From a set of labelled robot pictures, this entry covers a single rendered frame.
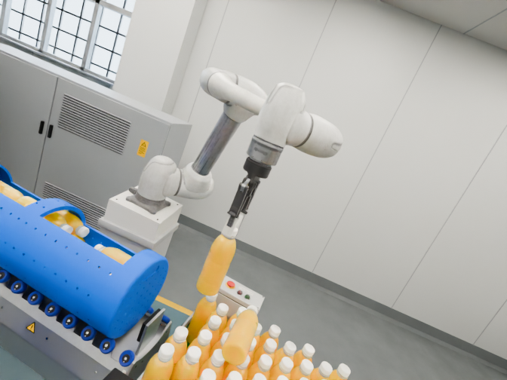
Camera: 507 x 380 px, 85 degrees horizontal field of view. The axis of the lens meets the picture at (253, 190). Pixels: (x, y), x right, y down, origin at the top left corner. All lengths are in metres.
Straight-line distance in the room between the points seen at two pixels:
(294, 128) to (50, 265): 0.82
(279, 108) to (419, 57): 3.25
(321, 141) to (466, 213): 3.54
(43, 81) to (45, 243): 2.26
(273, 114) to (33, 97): 2.75
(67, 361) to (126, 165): 1.85
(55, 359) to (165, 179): 0.83
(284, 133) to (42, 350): 1.02
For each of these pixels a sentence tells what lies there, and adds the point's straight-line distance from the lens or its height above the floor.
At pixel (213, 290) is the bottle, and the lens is 0.90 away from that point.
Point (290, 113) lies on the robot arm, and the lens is 0.72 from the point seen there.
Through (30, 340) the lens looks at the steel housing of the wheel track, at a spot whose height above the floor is 0.85.
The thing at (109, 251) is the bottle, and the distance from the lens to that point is 1.13.
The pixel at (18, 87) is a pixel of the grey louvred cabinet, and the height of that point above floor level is 1.20.
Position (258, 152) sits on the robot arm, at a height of 1.69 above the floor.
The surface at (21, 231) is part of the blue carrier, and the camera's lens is 1.14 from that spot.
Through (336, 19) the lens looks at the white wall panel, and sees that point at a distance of 3.78.
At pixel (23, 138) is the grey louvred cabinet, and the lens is 3.37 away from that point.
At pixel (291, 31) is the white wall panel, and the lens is 3.73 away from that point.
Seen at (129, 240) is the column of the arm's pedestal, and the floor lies 0.95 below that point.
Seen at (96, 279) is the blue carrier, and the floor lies 1.17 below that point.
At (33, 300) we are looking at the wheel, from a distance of 1.21.
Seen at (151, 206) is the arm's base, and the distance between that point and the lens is 1.57.
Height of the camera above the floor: 1.78
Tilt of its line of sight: 14 degrees down
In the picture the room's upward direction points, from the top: 23 degrees clockwise
